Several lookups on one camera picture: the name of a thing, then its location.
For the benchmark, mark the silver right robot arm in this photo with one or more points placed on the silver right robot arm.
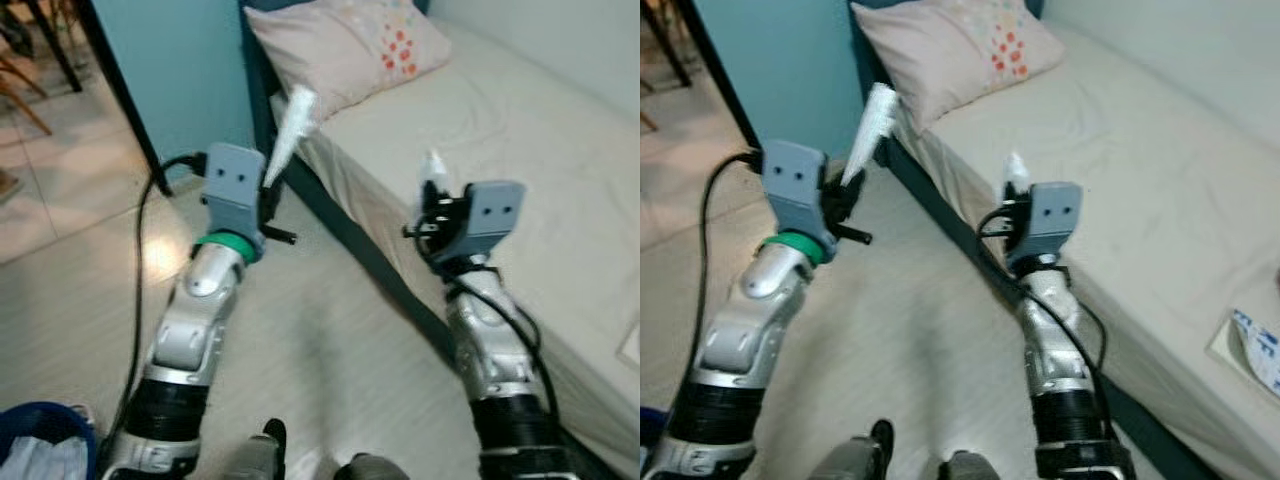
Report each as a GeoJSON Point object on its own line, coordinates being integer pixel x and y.
{"type": "Point", "coordinates": [490, 350]}
{"type": "Point", "coordinates": [1050, 350]}

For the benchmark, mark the black table leg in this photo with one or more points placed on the black table leg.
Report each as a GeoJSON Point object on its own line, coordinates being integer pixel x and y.
{"type": "Point", "coordinates": [55, 45]}
{"type": "Point", "coordinates": [672, 45]}

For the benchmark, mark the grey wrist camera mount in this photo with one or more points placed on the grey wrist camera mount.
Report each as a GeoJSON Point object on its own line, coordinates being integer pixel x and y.
{"type": "Point", "coordinates": [795, 190]}
{"type": "Point", "coordinates": [1055, 215]}
{"type": "Point", "coordinates": [232, 190]}
{"type": "Point", "coordinates": [495, 215]}

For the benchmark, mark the blue trash bin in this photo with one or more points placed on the blue trash bin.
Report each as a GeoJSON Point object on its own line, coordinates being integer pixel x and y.
{"type": "Point", "coordinates": [20, 420]}
{"type": "Point", "coordinates": [648, 425]}

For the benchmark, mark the robot left leg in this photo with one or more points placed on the robot left leg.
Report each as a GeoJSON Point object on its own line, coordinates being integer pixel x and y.
{"type": "Point", "coordinates": [850, 460]}
{"type": "Point", "coordinates": [255, 460]}

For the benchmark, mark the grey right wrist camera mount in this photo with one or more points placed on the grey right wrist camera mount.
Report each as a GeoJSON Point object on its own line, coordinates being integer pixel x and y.
{"type": "Point", "coordinates": [495, 215]}
{"type": "Point", "coordinates": [1055, 215]}

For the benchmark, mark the white trash bin liner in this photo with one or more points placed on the white trash bin liner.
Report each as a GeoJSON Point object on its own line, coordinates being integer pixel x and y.
{"type": "Point", "coordinates": [40, 462]}

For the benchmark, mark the bed with cream sheet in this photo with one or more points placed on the bed with cream sheet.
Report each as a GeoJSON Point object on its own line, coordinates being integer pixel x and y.
{"type": "Point", "coordinates": [520, 130]}
{"type": "Point", "coordinates": [1150, 150]}

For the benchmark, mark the large white tissue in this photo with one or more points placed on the large white tissue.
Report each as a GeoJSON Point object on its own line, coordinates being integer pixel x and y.
{"type": "Point", "coordinates": [295, 125]}
{"type": "Point", "coordinates": [875, 120]}

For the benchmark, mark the robot leg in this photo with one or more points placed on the robot leg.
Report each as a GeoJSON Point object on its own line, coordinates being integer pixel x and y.
{"type": "Point", "coordinates": [972, 468]}
{"type": "Point", "coordinates": [850, 460]}
{"type": "Point", "coordinates": [255, 460]}
{"type": "Point", "coordinates": [372, 468]}

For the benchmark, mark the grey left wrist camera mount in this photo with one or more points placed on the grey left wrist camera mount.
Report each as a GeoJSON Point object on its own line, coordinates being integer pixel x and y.
{"type": "Point", "coordinates": [232, 190]}
{"type": "Point", "coordinates": [795, 190]}

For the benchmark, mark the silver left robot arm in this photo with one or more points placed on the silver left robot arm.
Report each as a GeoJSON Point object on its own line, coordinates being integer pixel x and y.
{"type": "Point", "coordinates": [195, 320]}
{"type": "Point", "coordinates": [745, 320]}

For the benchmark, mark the pink dotted pillow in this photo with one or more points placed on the pink dotted pillow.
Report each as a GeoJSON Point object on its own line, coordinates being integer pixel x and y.
{"type": "Point", "coordinates": [950, 50]}
{"type": "Point", "coordinates": [340, 50]}

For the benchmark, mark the robot right leg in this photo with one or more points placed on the robot right leg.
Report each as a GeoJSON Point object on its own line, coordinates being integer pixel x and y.
{"type": "Point", "coordinates": [372, 468]}
{"type": "Point", "coordinates": [972, 468]}

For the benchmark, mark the wooden chair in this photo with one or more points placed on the wooden chair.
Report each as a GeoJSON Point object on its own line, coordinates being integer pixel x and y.
{"type": "Point", "coordinates": [646, 116]}
{"type": "Point", "coordinates": [10, 75]}

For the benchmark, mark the white book blue letters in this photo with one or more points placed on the white book blue letters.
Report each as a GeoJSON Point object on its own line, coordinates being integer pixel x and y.
{"type": "Point", "coordinates": [1255, 350]}
{"type": "Point", "coordinates": [630, 345]}

